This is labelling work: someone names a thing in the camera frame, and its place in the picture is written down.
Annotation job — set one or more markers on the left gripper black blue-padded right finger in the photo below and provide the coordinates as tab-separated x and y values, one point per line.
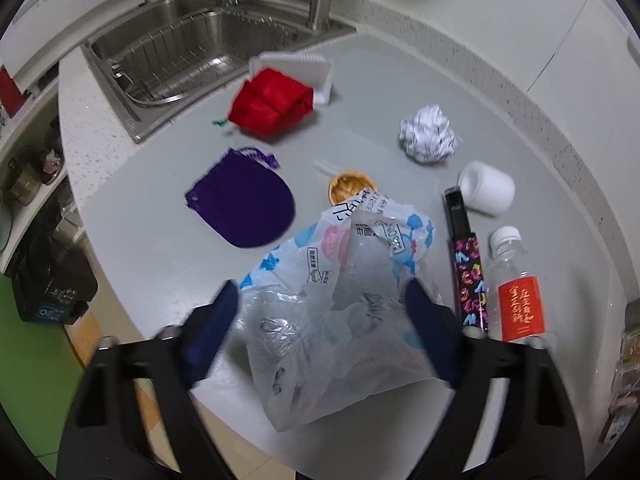
537	435

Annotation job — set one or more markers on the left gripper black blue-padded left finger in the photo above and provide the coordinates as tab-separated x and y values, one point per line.
104	436

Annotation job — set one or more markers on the clear bottle red label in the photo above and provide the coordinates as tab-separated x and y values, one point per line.
516	302

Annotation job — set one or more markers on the black colourful patterned box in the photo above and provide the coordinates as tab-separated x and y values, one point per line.
469	280

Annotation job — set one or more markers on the printed clear plastic bag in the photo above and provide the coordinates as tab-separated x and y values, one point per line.
323	316

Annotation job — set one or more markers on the white paper roll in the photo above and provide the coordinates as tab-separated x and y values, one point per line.
486	189

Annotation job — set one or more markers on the purple velvet pouch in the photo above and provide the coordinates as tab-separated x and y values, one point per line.
243	199

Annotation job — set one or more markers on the orange round lid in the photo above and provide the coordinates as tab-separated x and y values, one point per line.
347	184

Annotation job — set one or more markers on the white paper ball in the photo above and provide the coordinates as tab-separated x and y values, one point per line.
427	137

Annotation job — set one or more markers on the red mesh cloth bag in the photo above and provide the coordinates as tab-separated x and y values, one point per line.
270	103

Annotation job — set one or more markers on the black two-compartment trash bin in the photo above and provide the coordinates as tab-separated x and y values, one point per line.
52	284

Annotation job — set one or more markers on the stainless steel kitchen sink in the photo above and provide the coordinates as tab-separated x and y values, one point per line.
158	60

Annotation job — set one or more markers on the white open shelf unit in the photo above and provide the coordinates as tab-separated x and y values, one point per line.
33	166

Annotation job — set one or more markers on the white rectangular plastic container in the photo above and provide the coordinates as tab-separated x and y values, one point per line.
311	69

